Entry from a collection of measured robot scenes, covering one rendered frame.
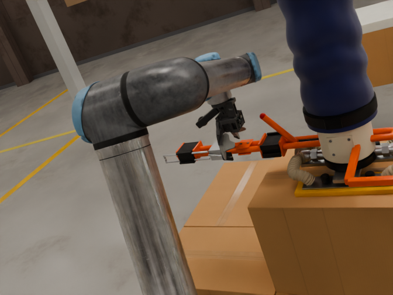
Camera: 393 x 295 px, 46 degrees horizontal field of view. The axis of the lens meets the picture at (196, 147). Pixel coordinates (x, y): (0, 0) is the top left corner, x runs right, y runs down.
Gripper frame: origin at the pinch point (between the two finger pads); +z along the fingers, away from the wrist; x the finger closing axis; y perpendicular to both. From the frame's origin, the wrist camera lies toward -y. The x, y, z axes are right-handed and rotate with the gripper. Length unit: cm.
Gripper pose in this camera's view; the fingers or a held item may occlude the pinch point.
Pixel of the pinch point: (231, 149)
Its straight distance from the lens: 172.7
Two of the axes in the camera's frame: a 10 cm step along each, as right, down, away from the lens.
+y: 8.6, -0.8, -5.0
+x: 3.9, -5.1, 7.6
